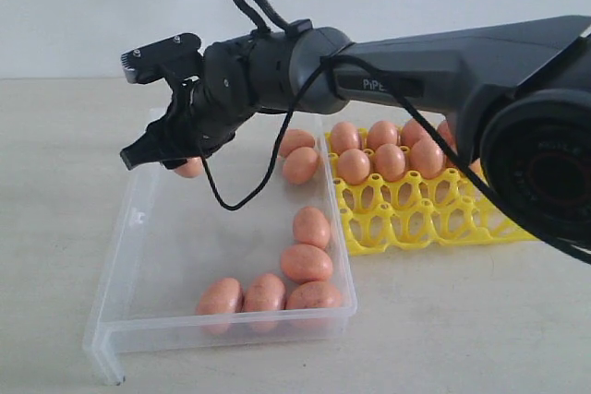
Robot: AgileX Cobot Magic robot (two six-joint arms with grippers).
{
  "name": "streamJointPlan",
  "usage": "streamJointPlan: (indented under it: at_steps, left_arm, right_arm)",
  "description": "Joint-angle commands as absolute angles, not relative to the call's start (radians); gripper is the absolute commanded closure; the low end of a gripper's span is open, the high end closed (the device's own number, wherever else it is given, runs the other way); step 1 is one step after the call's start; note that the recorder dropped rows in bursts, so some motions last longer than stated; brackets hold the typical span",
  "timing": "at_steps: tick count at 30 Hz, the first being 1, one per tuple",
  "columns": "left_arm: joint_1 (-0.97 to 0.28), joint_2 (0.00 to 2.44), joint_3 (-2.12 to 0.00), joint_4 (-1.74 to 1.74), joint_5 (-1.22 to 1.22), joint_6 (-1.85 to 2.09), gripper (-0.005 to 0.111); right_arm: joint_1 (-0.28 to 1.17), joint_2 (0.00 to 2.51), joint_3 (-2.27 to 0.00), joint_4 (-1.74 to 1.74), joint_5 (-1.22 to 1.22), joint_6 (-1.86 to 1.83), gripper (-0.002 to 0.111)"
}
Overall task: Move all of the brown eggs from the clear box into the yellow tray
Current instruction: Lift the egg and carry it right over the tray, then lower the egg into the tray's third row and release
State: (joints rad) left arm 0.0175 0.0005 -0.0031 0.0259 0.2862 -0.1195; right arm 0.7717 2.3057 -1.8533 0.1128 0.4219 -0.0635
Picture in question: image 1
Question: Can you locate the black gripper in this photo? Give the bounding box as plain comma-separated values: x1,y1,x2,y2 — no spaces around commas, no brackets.
120,84,235,171

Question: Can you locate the brown egg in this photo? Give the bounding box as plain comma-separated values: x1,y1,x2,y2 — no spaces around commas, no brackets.
337,149,371,185
242,273,286,313
330,121,362,155
437,120,456,148
400,119,429,148
374,143,407,182
282,147,320,185
453,159,483,177
409,137,445,179
285,281,343,329
292,206,331,249
366,120,399,150
195,277,244,316
174,157,204,178
278,128,316,158
280,244,333,283

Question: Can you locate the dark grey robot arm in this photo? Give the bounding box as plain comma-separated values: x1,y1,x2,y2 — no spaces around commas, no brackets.
120,16,590,262

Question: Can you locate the clear plastic storage box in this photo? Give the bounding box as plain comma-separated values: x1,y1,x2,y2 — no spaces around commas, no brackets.
83,115,357,385

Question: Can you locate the yellow plastic egg tray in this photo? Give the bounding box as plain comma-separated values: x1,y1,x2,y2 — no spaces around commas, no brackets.
321,133,534,256

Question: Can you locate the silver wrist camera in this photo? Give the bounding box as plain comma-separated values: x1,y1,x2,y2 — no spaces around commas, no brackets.
120,33,202,85

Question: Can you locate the black cable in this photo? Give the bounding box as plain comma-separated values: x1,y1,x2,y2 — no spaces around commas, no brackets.
198,0,591,267

